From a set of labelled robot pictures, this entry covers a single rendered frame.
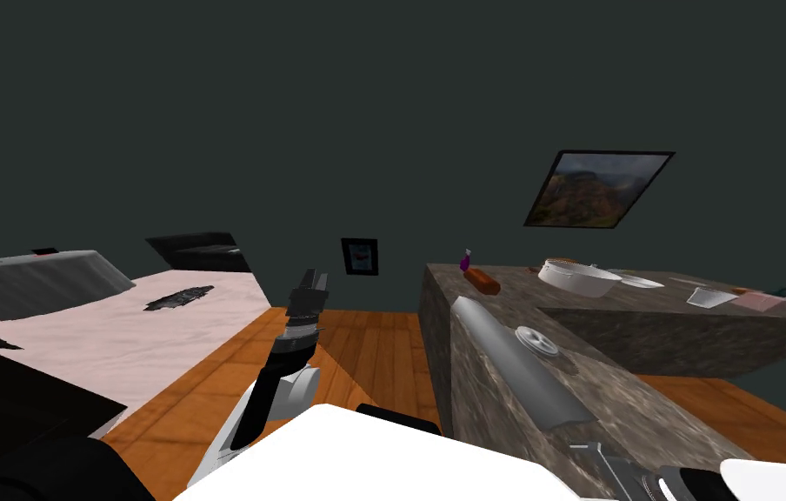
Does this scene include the landscape picture in black frame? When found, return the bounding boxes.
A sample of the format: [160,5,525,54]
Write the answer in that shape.
[523,149,677,230]

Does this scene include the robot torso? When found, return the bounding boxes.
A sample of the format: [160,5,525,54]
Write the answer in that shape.
[170,402,578,501]

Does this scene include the white plate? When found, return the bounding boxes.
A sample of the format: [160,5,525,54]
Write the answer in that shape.
[614,271,666,291]

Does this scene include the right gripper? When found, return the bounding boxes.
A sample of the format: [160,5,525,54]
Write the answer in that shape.
[569,441,662,501]

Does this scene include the white pot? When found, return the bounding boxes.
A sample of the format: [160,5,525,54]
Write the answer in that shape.
[536,257,624,300]

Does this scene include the white cup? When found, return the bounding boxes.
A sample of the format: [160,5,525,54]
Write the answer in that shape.
[685,285,740,310]

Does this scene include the bed with pale pink cover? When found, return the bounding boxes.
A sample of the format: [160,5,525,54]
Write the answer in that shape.
[0,231,273,441]

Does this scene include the small picture in black frame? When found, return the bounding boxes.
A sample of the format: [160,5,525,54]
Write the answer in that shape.
[340,237,380,277]

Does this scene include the black low furniture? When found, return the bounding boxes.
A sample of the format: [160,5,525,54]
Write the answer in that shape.
[0,331,129,460]

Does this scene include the brown stone counter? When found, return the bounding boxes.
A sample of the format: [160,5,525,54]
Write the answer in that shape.
[417,262,786,501]

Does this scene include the brown bread loaf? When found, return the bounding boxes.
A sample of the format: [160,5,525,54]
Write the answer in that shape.
[462,267,503,297]

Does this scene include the grey round disc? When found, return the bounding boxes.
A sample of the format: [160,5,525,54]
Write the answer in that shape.
[514,324,562,360]

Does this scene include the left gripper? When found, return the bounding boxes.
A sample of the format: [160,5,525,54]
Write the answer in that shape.
[284,269,330,341]

